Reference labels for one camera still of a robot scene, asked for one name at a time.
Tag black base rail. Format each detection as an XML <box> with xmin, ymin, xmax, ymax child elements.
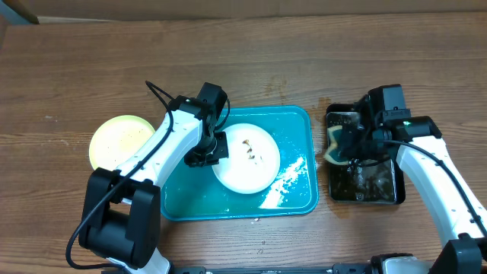
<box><xmin>169</xmin><ymin>263</ymin><xmax>379</xmax><ymax>274</ymax></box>

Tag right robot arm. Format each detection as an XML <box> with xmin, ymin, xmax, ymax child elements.
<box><xmin>327</xmin><ymin>116</ymin><xmax>486</xmax><ymax>273</ymax></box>

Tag black baking tray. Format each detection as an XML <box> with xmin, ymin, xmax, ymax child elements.
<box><xmin>325</xmin><ymin>104</ymin><xmax>406</xmax><ymax>205</ymax></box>

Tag teal plastic tray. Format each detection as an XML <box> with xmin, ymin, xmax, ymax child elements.
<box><xmin>161</xmin><ymin>106</ymin><xmax>319</xmax><ymax>221</ymax></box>

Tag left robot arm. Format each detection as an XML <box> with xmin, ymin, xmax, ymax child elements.
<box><xmin>65</xmin><ymin>94</ymin><xmax>230</xmax><ymax>273</ymax></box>

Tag white plate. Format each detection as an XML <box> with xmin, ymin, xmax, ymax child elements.
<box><xmin>212</xmin><ymin>123</ymin><xmax>281</xmax><ymax>194</ymax></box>

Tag yellow plate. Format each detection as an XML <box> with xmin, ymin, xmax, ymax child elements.
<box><xmin>88</xmin><ymin>115</ymin><xmax>155</xmax><ymax>170</ymax></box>

